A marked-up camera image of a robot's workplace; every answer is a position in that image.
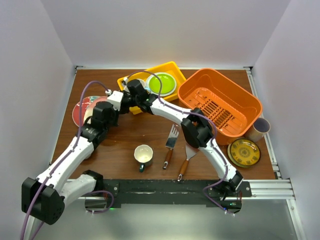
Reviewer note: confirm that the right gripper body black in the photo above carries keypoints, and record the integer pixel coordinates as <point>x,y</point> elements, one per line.
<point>136,97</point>

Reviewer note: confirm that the pink and cream plate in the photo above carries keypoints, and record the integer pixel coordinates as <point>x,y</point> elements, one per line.
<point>89,110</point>

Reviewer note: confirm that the yellow patterned plate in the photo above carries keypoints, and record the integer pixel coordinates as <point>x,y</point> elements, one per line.
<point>243,152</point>

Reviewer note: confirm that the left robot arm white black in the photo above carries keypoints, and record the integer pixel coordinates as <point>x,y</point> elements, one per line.
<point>46,196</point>

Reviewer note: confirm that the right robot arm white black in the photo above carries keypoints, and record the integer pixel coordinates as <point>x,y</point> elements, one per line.
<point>199,133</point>

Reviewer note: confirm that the orange plastic dish bin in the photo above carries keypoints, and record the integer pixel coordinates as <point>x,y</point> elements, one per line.
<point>230,107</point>

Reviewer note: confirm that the light blue mug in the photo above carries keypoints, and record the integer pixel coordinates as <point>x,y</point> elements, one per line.
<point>144,85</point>

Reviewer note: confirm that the white scalloped plate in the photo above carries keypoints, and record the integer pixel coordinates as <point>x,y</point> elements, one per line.
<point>172,90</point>

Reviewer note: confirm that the lime green plate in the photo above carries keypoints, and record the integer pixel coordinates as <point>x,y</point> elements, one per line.
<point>161,83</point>

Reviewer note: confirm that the yellow plastic tray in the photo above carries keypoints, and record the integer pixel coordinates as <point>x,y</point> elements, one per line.
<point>163,80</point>

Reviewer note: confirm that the red and teal plate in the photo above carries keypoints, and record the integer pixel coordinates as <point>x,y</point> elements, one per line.
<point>81,108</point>

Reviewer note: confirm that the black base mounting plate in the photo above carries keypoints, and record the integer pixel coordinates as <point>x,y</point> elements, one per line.
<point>169,192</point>

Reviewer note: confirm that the beige purple cup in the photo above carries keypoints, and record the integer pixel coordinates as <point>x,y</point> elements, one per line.
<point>258,129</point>

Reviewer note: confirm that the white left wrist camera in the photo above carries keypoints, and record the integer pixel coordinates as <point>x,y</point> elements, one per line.
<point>114,98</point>

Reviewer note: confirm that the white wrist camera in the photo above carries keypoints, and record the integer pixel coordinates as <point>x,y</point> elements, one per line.
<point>114,98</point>
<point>124,82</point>

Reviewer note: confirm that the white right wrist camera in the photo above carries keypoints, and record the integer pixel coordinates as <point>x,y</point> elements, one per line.
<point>124,82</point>

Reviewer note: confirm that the white cup green handle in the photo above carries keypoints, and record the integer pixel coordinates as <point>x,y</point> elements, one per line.
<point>143,154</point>

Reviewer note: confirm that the slotted spatula wooden handle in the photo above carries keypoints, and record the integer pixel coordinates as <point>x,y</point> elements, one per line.
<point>170,144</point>

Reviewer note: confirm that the solid spatula wooden handle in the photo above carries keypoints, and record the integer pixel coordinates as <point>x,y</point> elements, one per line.
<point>190,153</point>

